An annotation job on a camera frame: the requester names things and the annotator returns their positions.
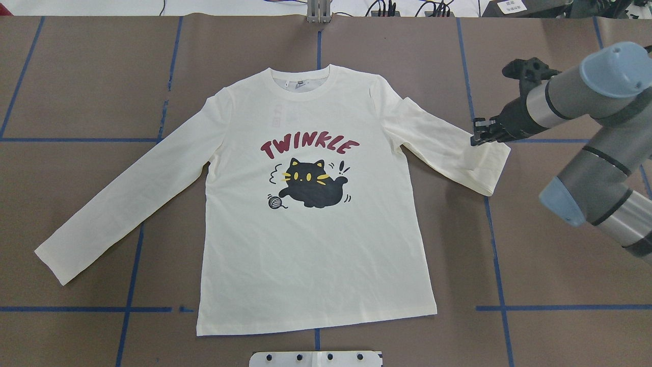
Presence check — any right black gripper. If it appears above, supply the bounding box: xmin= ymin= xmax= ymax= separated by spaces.
xmin=471 ymin=97 xmax=535 ymax=146

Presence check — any cream long-sleeve cat shirt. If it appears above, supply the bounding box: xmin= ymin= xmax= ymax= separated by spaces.
xmin=35 ymin=65 xmax=510 ymax=336

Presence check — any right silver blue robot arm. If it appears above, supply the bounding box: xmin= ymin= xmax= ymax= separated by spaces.
xmin=470 ymin=41 xmax=651 ymax=263

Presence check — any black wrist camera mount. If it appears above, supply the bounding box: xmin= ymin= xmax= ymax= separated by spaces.
xmin=502 ymin=57 xmax=561 ymax=97

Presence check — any grey metal bracket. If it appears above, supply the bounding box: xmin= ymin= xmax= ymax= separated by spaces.
xmin=307 ymin=0 xmax=332 ymax=23

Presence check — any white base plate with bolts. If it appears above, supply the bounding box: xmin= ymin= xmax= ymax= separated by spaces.
xmin=249 ymin=351 xmax=384 ymax=366

